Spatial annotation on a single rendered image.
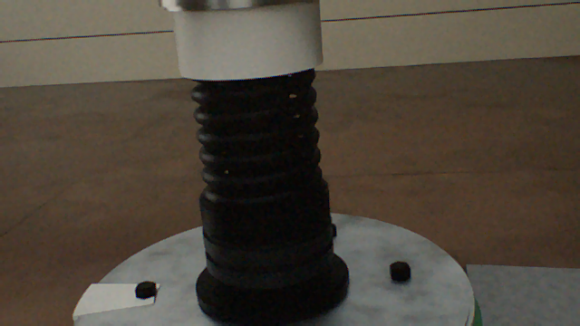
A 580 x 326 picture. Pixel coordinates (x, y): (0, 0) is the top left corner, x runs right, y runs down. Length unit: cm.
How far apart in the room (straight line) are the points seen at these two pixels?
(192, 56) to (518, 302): 27
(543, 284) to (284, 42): 27
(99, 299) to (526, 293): 28
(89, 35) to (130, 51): 48
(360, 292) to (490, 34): 612
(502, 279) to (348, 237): 13
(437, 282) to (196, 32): 18
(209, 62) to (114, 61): 666
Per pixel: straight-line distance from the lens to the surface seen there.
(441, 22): 634
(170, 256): 39
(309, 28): 28
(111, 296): 36
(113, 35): 690
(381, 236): 39
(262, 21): 27
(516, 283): 46
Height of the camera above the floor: 105
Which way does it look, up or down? 18 degrees down
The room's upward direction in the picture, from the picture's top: 5 degrees counter-clockwise
